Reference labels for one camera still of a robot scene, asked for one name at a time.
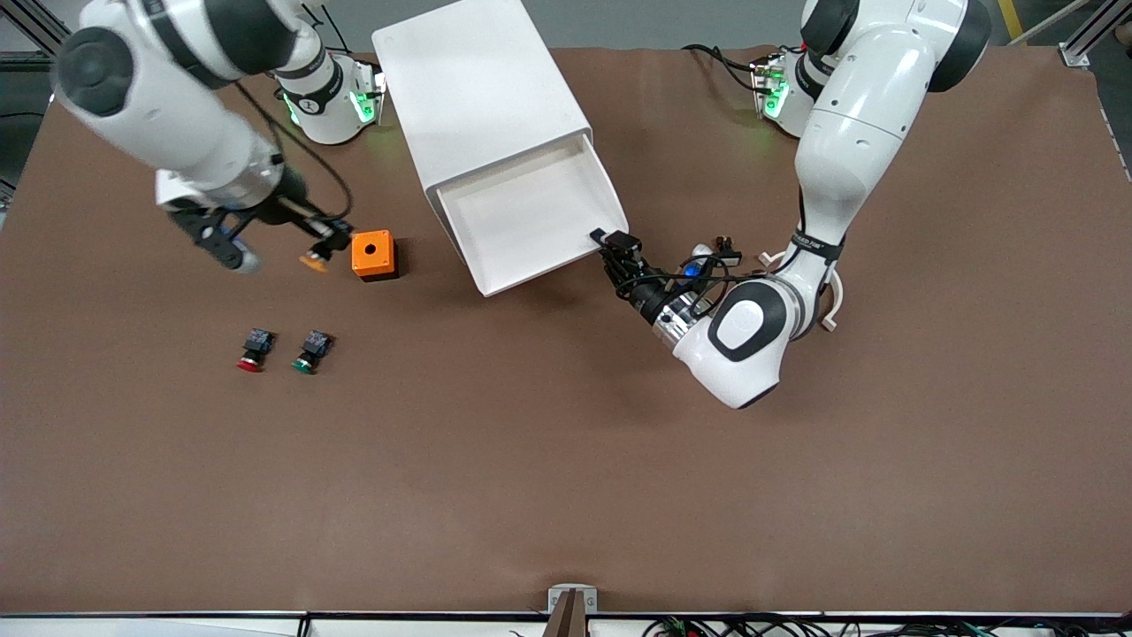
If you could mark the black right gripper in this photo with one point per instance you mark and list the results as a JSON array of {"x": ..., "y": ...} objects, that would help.
[{"x": 287, "y": 203}]

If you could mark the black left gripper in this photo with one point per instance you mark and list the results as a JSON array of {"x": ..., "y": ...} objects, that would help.
[{"x": 643, "y": 291}]

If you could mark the yellow push button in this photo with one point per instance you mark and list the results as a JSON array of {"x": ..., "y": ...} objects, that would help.
[{"x": 312, "y": 263}]

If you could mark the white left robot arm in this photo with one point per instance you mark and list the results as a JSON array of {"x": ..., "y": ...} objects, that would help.
[{"x": 849, "y": 133}]

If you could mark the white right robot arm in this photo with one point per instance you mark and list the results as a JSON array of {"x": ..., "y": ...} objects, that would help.
[{"x": 177, "y": 115}]

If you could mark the green push button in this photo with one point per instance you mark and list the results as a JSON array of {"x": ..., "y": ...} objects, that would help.
[{"x": 314, "y": 345}]

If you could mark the red push button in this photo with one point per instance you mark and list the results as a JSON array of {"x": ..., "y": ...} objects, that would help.
[{"x": 256, "y": 343}]

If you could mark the brown table cover mat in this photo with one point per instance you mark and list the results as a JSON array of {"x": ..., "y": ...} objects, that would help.
[{"x": 566, "y": 460}]

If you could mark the white curved plastic piece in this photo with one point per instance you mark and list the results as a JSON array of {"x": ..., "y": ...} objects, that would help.
[{"x": 836, "y": 305}]

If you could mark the orange button enclosure box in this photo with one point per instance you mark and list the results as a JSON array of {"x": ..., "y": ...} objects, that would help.
[{"x": 361, "y": 261}]

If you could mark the grey metal bracket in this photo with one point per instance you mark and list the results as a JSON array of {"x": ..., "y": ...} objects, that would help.
[{"x": 591, "y": 602}]

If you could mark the brown camera post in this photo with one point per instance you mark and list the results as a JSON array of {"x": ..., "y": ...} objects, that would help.
[{"x": 568, "y": 619}]

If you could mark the aluminium frame profile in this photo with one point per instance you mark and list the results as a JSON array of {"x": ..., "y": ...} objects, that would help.
[
  {"x": 1083, "y": 44},
  {"x": 31, "y": 25}
]

